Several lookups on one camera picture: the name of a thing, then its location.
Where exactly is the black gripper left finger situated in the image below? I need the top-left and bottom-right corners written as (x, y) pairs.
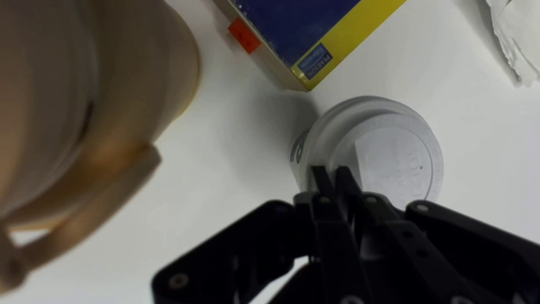
top-left (151, 166), bottom-right (338, 304)

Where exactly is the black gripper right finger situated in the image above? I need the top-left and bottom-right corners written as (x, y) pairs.
top-left (336, 168), bottom-right (540, 304)

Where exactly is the white plastic cup lid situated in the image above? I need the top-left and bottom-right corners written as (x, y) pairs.
top-left (291, 97), bottom-right (444, 207)

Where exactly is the blue and yellow textbook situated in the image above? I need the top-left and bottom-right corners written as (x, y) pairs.
top-left (213, 0), bottom-right (407, 92)

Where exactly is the tan water bottle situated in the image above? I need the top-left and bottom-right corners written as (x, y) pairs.
top-left (0, 0), bottom-right (201, 294)

